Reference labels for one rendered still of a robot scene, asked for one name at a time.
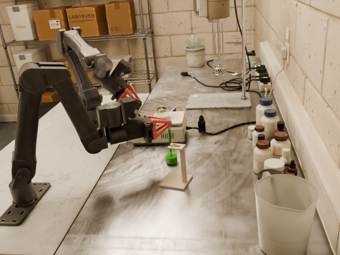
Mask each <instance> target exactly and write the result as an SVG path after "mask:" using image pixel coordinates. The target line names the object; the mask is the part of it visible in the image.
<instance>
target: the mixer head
mask: <svg viewBox="0 0 340 255"><path fill-rule="evenodd" d="M198 4H199V8H198V10H199V16H200V17H206V18H207V19H208V21H209V22H210V23H219V22H225V21H227V20H228V17H230V0H198Z"/></svg>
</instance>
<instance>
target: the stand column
mask: <svg viewBox="0 0 340 255"><path fill-rule="evenodd" d="M246 99H247V98H246V96H245V0H242V96H241V100H246Z"/></svg>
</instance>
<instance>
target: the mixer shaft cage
mask: <svg viewBox="0 0 340 255"><path fill-rule="evenodd" d="M217 31H218V58H219V64H218V65H215V39H214V23H212V40H213V55H214V65H213V66H212V69H213V74H214V75H223V74H226V73H227V72H226V68H227V66H226V65H224V33H223V22H222V55H223V64H221V35H220V22H219V23H217Z"/></svg>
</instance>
